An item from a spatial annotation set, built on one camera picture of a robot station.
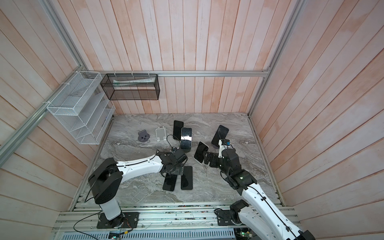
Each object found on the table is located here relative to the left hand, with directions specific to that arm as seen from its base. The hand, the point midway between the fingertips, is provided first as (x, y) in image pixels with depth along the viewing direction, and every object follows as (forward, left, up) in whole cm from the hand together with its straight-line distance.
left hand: (173, 171), depth 87 cm
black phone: (-5, +2, -3) cm, 6 cm away
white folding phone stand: (+28, +11, 0) cm, 30 cm away
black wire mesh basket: (+53, +32, +22) cm, 66 cm away
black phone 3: (+10, -15, +3) cm, 19 cm away
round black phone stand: (+26, +23, 0) cm, 34 cm away
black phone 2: (+26, -1, +6) cm, 27 cm away
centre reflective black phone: (+20, -7, +7) cm, 22 cm away
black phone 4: (+22, -30, +9) cm, 38 cm away
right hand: (+4, -21, +14) cm, 26 cm away
